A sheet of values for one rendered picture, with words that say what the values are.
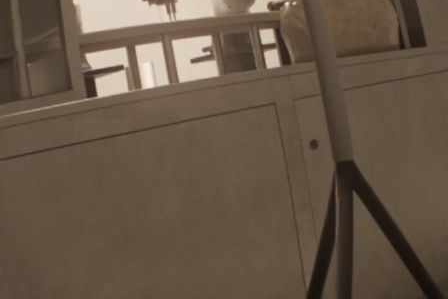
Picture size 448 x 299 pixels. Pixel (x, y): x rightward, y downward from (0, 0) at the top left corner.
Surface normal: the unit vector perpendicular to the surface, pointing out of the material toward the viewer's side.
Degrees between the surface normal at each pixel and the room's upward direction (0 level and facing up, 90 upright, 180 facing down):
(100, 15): 90
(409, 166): 90
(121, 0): 90
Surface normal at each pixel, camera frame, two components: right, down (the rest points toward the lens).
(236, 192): 0.61, -0.08
